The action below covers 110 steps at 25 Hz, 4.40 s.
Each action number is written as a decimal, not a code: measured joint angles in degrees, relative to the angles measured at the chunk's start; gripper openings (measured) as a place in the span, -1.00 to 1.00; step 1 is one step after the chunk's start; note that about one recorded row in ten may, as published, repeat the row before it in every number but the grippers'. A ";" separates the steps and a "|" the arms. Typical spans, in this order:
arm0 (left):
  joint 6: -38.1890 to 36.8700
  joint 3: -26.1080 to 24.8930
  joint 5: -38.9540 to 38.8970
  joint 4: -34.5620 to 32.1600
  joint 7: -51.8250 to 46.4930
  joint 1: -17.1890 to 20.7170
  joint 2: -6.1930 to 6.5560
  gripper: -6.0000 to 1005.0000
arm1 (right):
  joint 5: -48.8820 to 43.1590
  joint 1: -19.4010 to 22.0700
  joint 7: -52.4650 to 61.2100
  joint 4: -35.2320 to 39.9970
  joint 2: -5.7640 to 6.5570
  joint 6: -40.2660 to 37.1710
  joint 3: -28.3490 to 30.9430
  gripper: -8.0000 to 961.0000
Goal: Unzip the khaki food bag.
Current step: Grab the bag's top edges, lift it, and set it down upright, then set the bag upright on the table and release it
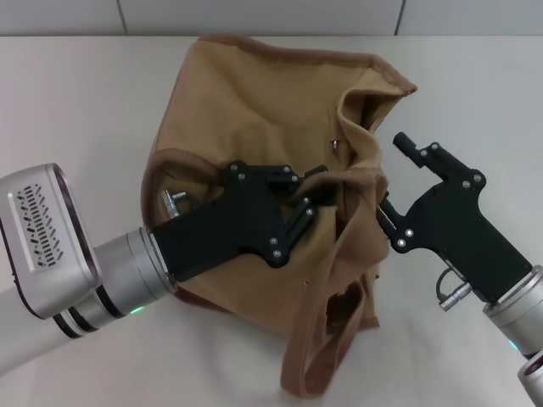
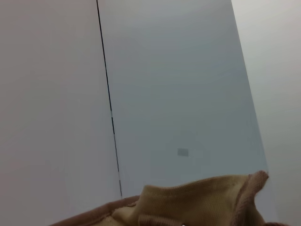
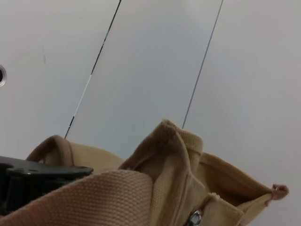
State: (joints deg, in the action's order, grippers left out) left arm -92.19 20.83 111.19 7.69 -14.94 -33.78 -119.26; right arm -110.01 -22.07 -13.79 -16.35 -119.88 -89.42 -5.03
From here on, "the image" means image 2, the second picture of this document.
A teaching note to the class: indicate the khaki canvas food bag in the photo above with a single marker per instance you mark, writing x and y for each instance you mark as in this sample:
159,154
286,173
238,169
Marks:
188,204

